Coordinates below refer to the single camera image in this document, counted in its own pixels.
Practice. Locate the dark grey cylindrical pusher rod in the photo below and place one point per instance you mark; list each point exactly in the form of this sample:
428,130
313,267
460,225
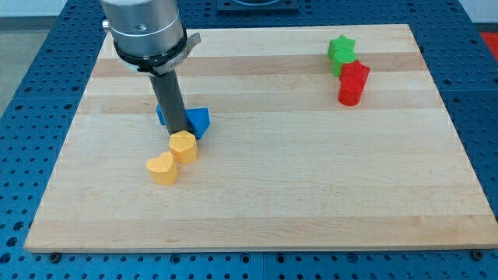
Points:
169,98

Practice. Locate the blue triangle block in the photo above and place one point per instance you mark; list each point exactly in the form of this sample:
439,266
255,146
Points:
199,120

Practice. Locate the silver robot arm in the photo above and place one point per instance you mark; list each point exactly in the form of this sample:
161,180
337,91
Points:
149,37

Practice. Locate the blue cube block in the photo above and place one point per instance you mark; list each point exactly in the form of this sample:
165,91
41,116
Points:
160,115

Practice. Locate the yellow hexagon block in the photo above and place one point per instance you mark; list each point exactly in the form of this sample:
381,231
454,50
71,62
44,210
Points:
183,146

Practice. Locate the yellow heart block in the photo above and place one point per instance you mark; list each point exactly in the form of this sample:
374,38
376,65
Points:
163,169

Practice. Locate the wooden board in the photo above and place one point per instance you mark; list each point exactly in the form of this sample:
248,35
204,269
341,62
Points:
283,165

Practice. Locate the green star block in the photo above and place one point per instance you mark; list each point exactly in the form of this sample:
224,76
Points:
341,43

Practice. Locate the red cylinder block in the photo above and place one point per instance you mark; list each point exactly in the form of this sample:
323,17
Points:
351,90

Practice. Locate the red pentagon block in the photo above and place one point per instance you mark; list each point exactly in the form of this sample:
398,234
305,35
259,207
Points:
355,72

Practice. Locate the red object at edge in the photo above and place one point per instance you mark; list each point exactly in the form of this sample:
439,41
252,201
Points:
491,40

